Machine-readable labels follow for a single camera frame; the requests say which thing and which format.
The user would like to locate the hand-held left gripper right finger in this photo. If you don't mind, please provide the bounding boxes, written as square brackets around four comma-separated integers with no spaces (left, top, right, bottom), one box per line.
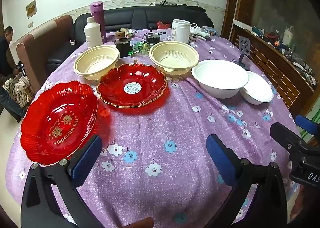
[205,134,288,228]

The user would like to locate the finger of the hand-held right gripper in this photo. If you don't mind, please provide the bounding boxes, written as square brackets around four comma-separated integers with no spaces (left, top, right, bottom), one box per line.
[296,115,320,141]
[270,122,320,156]

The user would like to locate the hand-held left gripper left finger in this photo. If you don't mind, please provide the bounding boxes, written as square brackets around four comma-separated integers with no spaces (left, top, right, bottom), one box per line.
[21,134,110,228]

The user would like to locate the red plate gold lettering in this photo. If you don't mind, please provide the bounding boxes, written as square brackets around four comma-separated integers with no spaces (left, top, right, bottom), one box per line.
[20,80,99,166]

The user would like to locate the small white bowl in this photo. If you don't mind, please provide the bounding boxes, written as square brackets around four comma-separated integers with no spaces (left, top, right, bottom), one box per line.
[240,70,273,105]

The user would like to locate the red plate gold rim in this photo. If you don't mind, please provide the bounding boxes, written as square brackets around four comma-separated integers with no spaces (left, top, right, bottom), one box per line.
[96,63,167,108]

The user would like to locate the large white bowl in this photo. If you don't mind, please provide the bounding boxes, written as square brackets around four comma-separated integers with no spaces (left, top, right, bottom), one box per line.
[191,59,250,99]

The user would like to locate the cream plastic bowl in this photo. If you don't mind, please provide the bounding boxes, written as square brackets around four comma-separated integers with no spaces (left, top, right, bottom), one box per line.
[73,45,120,81]
[149,41,200,76]

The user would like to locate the purple floral tablecloth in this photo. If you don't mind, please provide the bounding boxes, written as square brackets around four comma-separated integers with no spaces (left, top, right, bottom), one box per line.
[7,28,304,228]

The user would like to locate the wooden tiled cabinet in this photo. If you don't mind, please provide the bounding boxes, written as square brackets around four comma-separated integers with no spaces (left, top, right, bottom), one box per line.
[230,19,315,116]

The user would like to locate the beige patterned blanket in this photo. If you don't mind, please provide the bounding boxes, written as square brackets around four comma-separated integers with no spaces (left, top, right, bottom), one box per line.
[2,75,34,108]

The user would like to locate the pile of assorted tools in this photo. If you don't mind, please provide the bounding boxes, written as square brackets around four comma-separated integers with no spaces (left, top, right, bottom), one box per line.
[251,25,318,86]

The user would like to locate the tape roll on black object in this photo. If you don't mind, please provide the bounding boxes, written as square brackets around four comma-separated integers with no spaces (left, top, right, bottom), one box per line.
[114,39,132,58]

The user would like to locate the brown fabric armchair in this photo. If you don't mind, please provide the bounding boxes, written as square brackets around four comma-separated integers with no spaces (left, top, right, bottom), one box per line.
[16,15,73,93]

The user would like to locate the green plastic wrapper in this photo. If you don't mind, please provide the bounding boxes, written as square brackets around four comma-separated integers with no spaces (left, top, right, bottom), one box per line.
[129,40,153,56]

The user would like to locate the white plastic bottle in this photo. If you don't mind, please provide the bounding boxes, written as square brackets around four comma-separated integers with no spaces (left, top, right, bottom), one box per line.
[84,16,104,49]

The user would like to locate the blue printed plastic bag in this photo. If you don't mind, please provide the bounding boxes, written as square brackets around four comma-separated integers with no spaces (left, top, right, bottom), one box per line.
[201,26,220,37]

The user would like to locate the yellow green snack packet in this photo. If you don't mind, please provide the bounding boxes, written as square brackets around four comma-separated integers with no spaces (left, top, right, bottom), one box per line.
[119,28,137,40]

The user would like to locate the white plastic jar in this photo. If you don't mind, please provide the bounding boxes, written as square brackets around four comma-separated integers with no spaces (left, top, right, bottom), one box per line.
[172,19,191,43]

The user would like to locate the purple thermos bottle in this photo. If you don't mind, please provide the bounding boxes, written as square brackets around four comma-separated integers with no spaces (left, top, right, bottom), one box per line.
[90,1,107,43]

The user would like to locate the black leather sofa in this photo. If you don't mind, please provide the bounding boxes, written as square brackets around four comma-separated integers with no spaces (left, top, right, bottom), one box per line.
[45,5,214,68]

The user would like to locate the dark clothes pile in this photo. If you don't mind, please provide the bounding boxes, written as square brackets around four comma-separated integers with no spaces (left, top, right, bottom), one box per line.
[149,0,207,12]

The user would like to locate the black device with cable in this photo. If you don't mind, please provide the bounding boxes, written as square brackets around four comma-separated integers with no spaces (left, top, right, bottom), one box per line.
[145,32,160,44]

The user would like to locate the wooden door frame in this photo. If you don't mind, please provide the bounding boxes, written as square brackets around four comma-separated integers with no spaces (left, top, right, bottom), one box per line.
[221,0,243,41]

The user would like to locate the gold wall plaque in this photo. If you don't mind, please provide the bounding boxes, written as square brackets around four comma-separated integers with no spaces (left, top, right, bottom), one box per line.
[26,0,37,18]

